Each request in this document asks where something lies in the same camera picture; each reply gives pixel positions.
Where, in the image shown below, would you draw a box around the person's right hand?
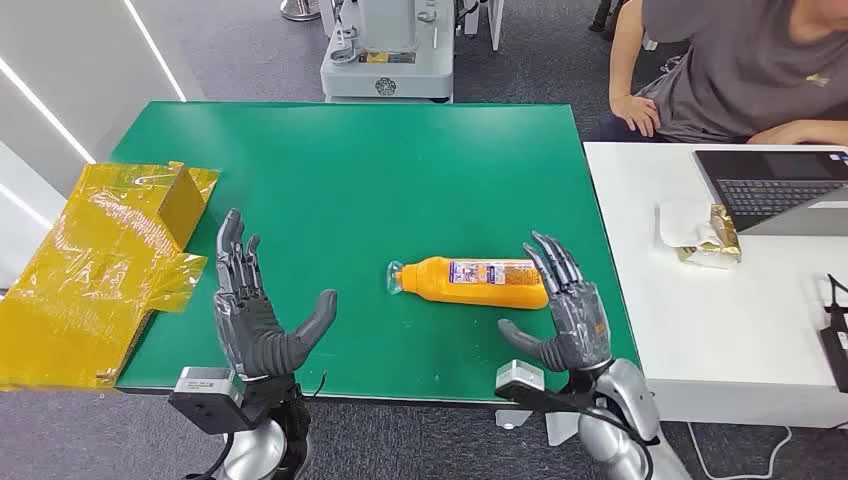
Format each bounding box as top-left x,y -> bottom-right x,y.
609,94 -> 662,138

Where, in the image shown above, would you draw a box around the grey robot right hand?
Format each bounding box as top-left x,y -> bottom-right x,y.
496,230 -> 614,374

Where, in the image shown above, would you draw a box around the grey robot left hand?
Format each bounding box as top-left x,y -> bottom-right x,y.
211,208 -> 339,382

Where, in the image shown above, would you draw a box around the orange plastic bottle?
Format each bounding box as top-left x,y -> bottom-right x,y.
386,256 -> 550,311

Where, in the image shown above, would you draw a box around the white tissue paper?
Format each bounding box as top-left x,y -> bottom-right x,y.
657,200 -> 722,250

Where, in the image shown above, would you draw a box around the white desk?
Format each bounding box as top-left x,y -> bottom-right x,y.
582,142 -> 848,430

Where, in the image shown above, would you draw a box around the gold foil tissue pack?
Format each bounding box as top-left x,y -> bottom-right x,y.
675,203 -> 743,270

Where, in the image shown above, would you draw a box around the dark grey laptop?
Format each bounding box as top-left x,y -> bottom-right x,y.
693,149 -> 848,238

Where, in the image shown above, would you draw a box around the white panel stand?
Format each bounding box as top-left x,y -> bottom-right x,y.
462,0 -> 506,52

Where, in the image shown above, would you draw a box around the yellow taped cardboard box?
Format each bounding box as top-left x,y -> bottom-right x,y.
0,160 -> 221,392

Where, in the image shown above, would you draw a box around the white machine with column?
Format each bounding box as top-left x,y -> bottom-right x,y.
319,0 -> 457,104

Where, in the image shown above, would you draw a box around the black flat device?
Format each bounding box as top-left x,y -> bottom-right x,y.
819,309 -> 848,393

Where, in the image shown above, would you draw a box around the chrome round stand base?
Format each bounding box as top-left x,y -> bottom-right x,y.
280,0 -> 323,22

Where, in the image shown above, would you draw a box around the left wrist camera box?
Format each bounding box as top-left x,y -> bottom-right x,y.
167,366 -> 256,437

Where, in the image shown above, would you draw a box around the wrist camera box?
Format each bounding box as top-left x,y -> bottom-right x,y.
167,366 -> 256,437
495,359 -> 547,403

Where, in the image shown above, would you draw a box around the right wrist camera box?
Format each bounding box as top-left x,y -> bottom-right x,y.
495,359 -> 547,403

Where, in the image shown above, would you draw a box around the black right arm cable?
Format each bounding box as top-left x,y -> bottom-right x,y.
516,389 -> 655,480

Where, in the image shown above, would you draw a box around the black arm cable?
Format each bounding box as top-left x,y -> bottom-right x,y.
516,389 -> 655,480
184,431 -> 238,480

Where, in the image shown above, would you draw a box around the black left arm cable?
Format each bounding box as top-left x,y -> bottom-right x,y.
184,431 -> 238,480

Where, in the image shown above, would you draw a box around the white floor cable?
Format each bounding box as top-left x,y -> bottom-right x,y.
686,422 -> 794,480

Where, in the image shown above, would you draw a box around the thin black device cable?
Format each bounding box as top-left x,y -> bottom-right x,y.
826,273 -> 848,316

